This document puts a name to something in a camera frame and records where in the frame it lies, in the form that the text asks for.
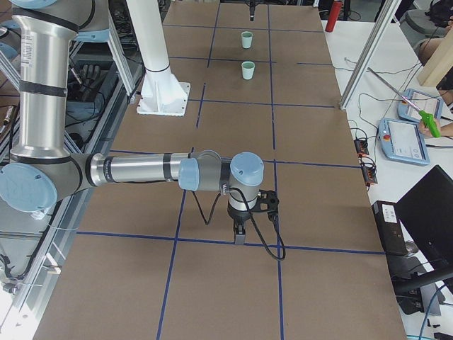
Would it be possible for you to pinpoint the aluminium frame post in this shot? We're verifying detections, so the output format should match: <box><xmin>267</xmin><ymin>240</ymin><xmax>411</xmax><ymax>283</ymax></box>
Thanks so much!
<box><xmin>339</xmin><ymin>0</ymin><xmax>401</xmax><ymax>110</ymax></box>

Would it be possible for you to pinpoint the brown paper table cover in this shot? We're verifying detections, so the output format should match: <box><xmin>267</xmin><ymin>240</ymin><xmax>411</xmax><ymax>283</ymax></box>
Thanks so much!
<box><xmin>35</xmin><ymin>1</ymin><xmax>405</xmax><ymax>339</ymax></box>

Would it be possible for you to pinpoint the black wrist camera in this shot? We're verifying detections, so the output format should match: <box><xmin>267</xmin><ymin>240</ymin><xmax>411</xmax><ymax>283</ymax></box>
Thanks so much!
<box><xmin>253</xmin><ymin>190</ymin><xmax>279</xmax><ymax>214</ymax></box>

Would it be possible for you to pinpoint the white camera pole base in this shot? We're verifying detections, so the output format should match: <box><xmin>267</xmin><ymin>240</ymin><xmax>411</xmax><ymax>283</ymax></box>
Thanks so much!
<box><xmin>127</xmin><ymin>0</ymin><xmax>190</xmax><ymax>117</ymax></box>

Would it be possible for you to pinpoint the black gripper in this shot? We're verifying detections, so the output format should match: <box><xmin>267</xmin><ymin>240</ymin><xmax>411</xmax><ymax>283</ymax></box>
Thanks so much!
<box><xmin>227</xmin><ymin>204</ymin><xmax>251</xmax><ymax>245</ymax></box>
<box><xmin>247</xmin><ymin>0</ymin><xmax>256</xmax><ymax>21</ymax></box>

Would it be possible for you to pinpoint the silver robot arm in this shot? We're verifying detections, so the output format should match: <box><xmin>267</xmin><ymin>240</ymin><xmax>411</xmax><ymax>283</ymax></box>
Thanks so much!
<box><xmin>1</xmin><ymin>1</ymin><xmax>264</xmax><ymax>244</ymax></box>

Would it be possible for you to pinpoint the red bottle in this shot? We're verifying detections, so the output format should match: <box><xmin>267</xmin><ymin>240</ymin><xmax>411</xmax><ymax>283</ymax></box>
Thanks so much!
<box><xmin>325</xmin><ymin>1</ymin><xmax>343</xmax><ymax>33</ymax></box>

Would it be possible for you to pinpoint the wooden board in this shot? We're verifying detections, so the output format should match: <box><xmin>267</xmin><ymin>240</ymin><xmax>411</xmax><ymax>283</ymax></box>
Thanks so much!
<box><xmin>417</xmin><ymin>35</ymin><xmax>452</xmax><ymax>87</ymax></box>

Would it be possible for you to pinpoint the black monitor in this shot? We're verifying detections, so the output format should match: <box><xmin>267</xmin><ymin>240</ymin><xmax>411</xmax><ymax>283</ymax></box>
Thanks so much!
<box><xmin>396</xmin><ymin>165</ymin><xmax>452</xmax><ymax>268</ymax></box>

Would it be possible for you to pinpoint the person's hand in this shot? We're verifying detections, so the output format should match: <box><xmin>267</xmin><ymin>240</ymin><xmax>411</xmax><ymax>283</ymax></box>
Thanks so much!
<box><xmin>418</xmin><ymin>119</ymin><xmax>442</xmax><ymax>138</ymax></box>

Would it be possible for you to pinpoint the black computer box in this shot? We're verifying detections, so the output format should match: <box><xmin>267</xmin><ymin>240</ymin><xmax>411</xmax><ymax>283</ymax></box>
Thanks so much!
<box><xmin>372</xmin><ymin>200</ymin><xmax>408</xmax><ymax>256</ymax></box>

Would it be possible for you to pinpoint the blue teach pendant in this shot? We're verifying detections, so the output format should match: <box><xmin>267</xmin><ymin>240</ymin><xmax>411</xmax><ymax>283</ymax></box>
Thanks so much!
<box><xmin>378</xmin><ymin>118</ymin><xmax>430</xmax><ymax>166</ymax></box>
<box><xmin>397</xmin><ymin>89</ymin><xmax>443</xmax><ymax>123</ymax></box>

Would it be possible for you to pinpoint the near blue teach pendant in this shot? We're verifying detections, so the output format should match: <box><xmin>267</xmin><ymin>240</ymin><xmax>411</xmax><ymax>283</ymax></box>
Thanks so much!
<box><xmin>378</xmin><ymin>118</ymin><xmax>430</xmax><ymax>166</ymax></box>

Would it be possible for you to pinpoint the green handled grabber stick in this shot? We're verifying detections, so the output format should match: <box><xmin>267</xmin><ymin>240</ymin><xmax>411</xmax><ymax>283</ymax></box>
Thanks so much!
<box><xmin>367</xmin><ymin>67</ymin><xmax>437</xmax><ymax>134</ymax></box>

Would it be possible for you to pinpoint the green paper cup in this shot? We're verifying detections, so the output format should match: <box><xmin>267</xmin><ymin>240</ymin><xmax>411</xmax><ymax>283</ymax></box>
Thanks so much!
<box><xmin>241</xmin><ymin>31</ymin><xmax>253</xmax><ymax>49</ymax></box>
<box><xmin>241</xmin><ymin>61</ymin><xmax>255</xmax><ymax>80</ymax></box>

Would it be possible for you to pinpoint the far blue teach pendant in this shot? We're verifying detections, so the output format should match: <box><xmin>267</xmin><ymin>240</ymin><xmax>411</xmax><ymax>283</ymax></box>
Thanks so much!
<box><xmin>397</xmin><ymin>89</ymin><xmax>443</xmax><ymax>123</ymax></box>

